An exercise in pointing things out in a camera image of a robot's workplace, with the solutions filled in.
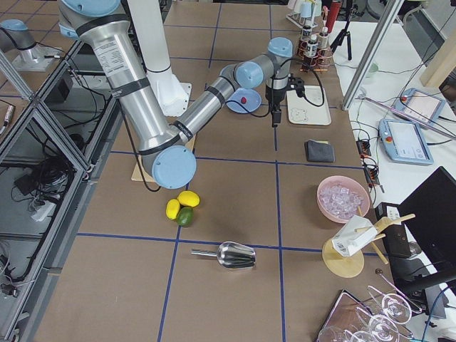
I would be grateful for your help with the yellow lemon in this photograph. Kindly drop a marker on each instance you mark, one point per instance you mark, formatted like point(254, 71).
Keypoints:
point(188, 198)
point(172, 209)

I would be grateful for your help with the green lime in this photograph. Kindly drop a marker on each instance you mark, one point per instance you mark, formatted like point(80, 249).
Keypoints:
point(185, 216)

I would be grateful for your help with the wooden cutting board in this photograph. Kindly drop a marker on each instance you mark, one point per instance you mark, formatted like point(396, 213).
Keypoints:
point(139, 169)

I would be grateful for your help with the blue teach pendant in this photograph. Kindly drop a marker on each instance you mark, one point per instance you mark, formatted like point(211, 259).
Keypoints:
point(404, 142)

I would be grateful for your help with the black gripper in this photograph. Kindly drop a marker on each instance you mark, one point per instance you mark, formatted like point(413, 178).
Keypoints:
point(274, 98)

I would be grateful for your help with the wooden cup stand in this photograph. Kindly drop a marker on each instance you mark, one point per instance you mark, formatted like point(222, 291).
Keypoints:
point(349, 267)

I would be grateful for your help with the steel ice scoop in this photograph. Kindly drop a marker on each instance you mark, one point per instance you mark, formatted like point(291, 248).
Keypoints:
point(231, 255)

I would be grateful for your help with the copper wire bottle rack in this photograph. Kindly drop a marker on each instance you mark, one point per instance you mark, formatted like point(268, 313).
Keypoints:
point(321, 64)

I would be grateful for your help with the grey folded cloth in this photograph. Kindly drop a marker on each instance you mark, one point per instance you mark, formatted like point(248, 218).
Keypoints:
point(319, 151)

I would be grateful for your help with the pink bowl of ice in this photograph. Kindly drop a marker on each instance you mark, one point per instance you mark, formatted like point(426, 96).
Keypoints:
point(339, 198)

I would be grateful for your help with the cream bear tray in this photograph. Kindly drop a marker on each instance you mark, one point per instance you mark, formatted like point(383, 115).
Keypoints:
point(301, 112)

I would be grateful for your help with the dark drink bottle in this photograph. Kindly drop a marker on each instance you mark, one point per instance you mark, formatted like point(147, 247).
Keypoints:
point(311, 49)
point(304, 39)
point(322, 41)

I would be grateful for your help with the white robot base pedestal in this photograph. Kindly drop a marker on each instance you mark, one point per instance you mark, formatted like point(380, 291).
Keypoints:
point(172, 95)

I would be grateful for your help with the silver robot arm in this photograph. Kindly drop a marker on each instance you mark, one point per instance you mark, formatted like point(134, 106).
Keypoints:
point(128, 39)
point(15, 35)

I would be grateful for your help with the black monitor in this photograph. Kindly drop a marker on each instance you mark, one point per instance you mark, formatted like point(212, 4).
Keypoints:
point(433, 228)

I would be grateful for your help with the white wire cup rack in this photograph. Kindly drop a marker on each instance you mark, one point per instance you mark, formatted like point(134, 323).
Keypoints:
point(299, 20)

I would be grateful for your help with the white paper carton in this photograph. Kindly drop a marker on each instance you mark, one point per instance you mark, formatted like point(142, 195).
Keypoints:
point(353, 236)

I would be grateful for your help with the wine glass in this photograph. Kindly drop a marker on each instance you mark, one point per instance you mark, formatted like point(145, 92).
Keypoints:
point(380, 327)
point(395, 306)

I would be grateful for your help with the black camera tripod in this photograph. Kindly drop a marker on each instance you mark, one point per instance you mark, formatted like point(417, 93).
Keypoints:
point(345, 33)

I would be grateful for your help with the pale green cup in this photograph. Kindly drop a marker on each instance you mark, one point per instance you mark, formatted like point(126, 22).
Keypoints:
point(310, 8)

